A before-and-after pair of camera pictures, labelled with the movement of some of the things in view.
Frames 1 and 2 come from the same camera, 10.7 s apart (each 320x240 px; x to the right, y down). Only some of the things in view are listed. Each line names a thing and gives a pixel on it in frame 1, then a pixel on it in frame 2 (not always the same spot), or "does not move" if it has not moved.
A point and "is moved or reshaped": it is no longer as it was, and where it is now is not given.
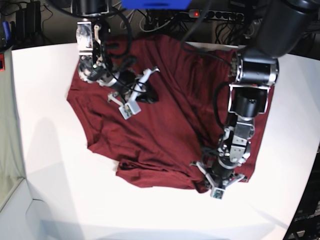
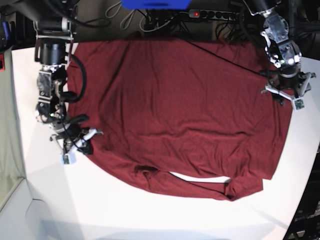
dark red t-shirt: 173,138 is moved or reshaped
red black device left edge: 2,63 does not move
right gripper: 218,176 -> 294,85
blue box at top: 157,4 does not move
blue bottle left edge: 7,29 does not move
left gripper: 129,85 -> 72,137
